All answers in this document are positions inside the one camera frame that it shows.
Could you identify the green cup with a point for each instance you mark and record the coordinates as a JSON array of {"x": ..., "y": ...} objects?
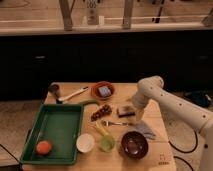
[{"x": 107, "y": 143}]

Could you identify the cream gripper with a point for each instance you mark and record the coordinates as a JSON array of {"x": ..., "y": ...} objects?
[{"x": 139, "y": 114}]

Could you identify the dark blue object on floor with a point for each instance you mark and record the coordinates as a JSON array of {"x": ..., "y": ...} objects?
[{"x": 199, "y": 98}]

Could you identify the green bean toy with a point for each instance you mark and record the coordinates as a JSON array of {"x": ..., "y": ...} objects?
[{"x": 88, "y": 102}]

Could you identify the green plastic tray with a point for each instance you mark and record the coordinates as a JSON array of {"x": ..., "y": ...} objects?
[{"x": 59, "y": 124}]

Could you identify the white small bowl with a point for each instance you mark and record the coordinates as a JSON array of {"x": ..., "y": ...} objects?
[{"x": 85, "y": 143}]

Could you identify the blue sponge block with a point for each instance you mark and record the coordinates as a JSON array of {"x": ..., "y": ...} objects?
[{"x": 104, "y": 91}]

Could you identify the blue grey cloth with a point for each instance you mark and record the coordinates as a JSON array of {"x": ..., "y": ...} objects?
[{"x": 143, "y": 128}]

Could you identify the orange ball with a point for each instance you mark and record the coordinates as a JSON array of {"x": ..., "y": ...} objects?
[{"x": 43, "y": 147}]

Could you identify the yellow banana toy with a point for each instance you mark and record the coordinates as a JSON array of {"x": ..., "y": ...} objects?
[{"x": 100, "y": 129}]

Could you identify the orange bowl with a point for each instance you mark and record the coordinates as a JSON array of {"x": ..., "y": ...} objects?
[{"x": 95, "y": 93}]

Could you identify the metal fork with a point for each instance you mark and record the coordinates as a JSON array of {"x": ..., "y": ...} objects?
[{"x": 110, "y": 123}]

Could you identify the chalkboard eraser block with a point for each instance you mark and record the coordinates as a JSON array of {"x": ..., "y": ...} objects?
[{"x": 125, "y": 111}]

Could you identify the purple bowl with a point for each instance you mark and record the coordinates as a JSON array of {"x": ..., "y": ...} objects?
[{"x": 134, "y": 145}]

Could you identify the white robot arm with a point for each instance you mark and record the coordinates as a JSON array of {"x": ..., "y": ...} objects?
[{"x": 198, "y": 118}]

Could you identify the bunch of dark grapes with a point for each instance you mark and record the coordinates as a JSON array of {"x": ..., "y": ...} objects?
[{"x": 101, "y": 112}]

